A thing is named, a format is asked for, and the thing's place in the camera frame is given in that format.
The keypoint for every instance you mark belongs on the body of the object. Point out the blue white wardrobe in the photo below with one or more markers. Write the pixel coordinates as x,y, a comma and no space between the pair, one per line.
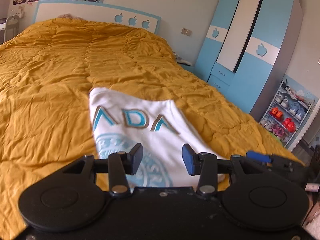
247,50

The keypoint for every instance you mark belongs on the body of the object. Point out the grey metal trolley rack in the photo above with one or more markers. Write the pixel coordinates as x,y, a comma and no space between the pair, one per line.
10,27

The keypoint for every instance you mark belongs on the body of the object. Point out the mustard yellow quilt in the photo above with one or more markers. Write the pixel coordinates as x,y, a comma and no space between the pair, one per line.
47,73

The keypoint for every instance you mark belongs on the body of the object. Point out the white blue apple headboard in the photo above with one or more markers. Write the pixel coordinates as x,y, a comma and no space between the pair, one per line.
98,12

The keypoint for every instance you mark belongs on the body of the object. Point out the white Nevada sweatshirt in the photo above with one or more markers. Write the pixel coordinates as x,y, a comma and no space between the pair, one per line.
120,121

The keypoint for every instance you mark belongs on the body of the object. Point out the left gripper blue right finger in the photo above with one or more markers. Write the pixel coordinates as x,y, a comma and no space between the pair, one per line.
202,164

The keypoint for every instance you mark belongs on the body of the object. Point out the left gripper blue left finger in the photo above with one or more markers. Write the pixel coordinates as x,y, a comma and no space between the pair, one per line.
121,164

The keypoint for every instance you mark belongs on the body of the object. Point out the shoe rack with shoes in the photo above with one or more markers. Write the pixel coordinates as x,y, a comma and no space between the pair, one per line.
288,111

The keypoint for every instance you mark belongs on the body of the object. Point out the beige wall switch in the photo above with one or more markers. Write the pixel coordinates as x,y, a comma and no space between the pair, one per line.
186,32

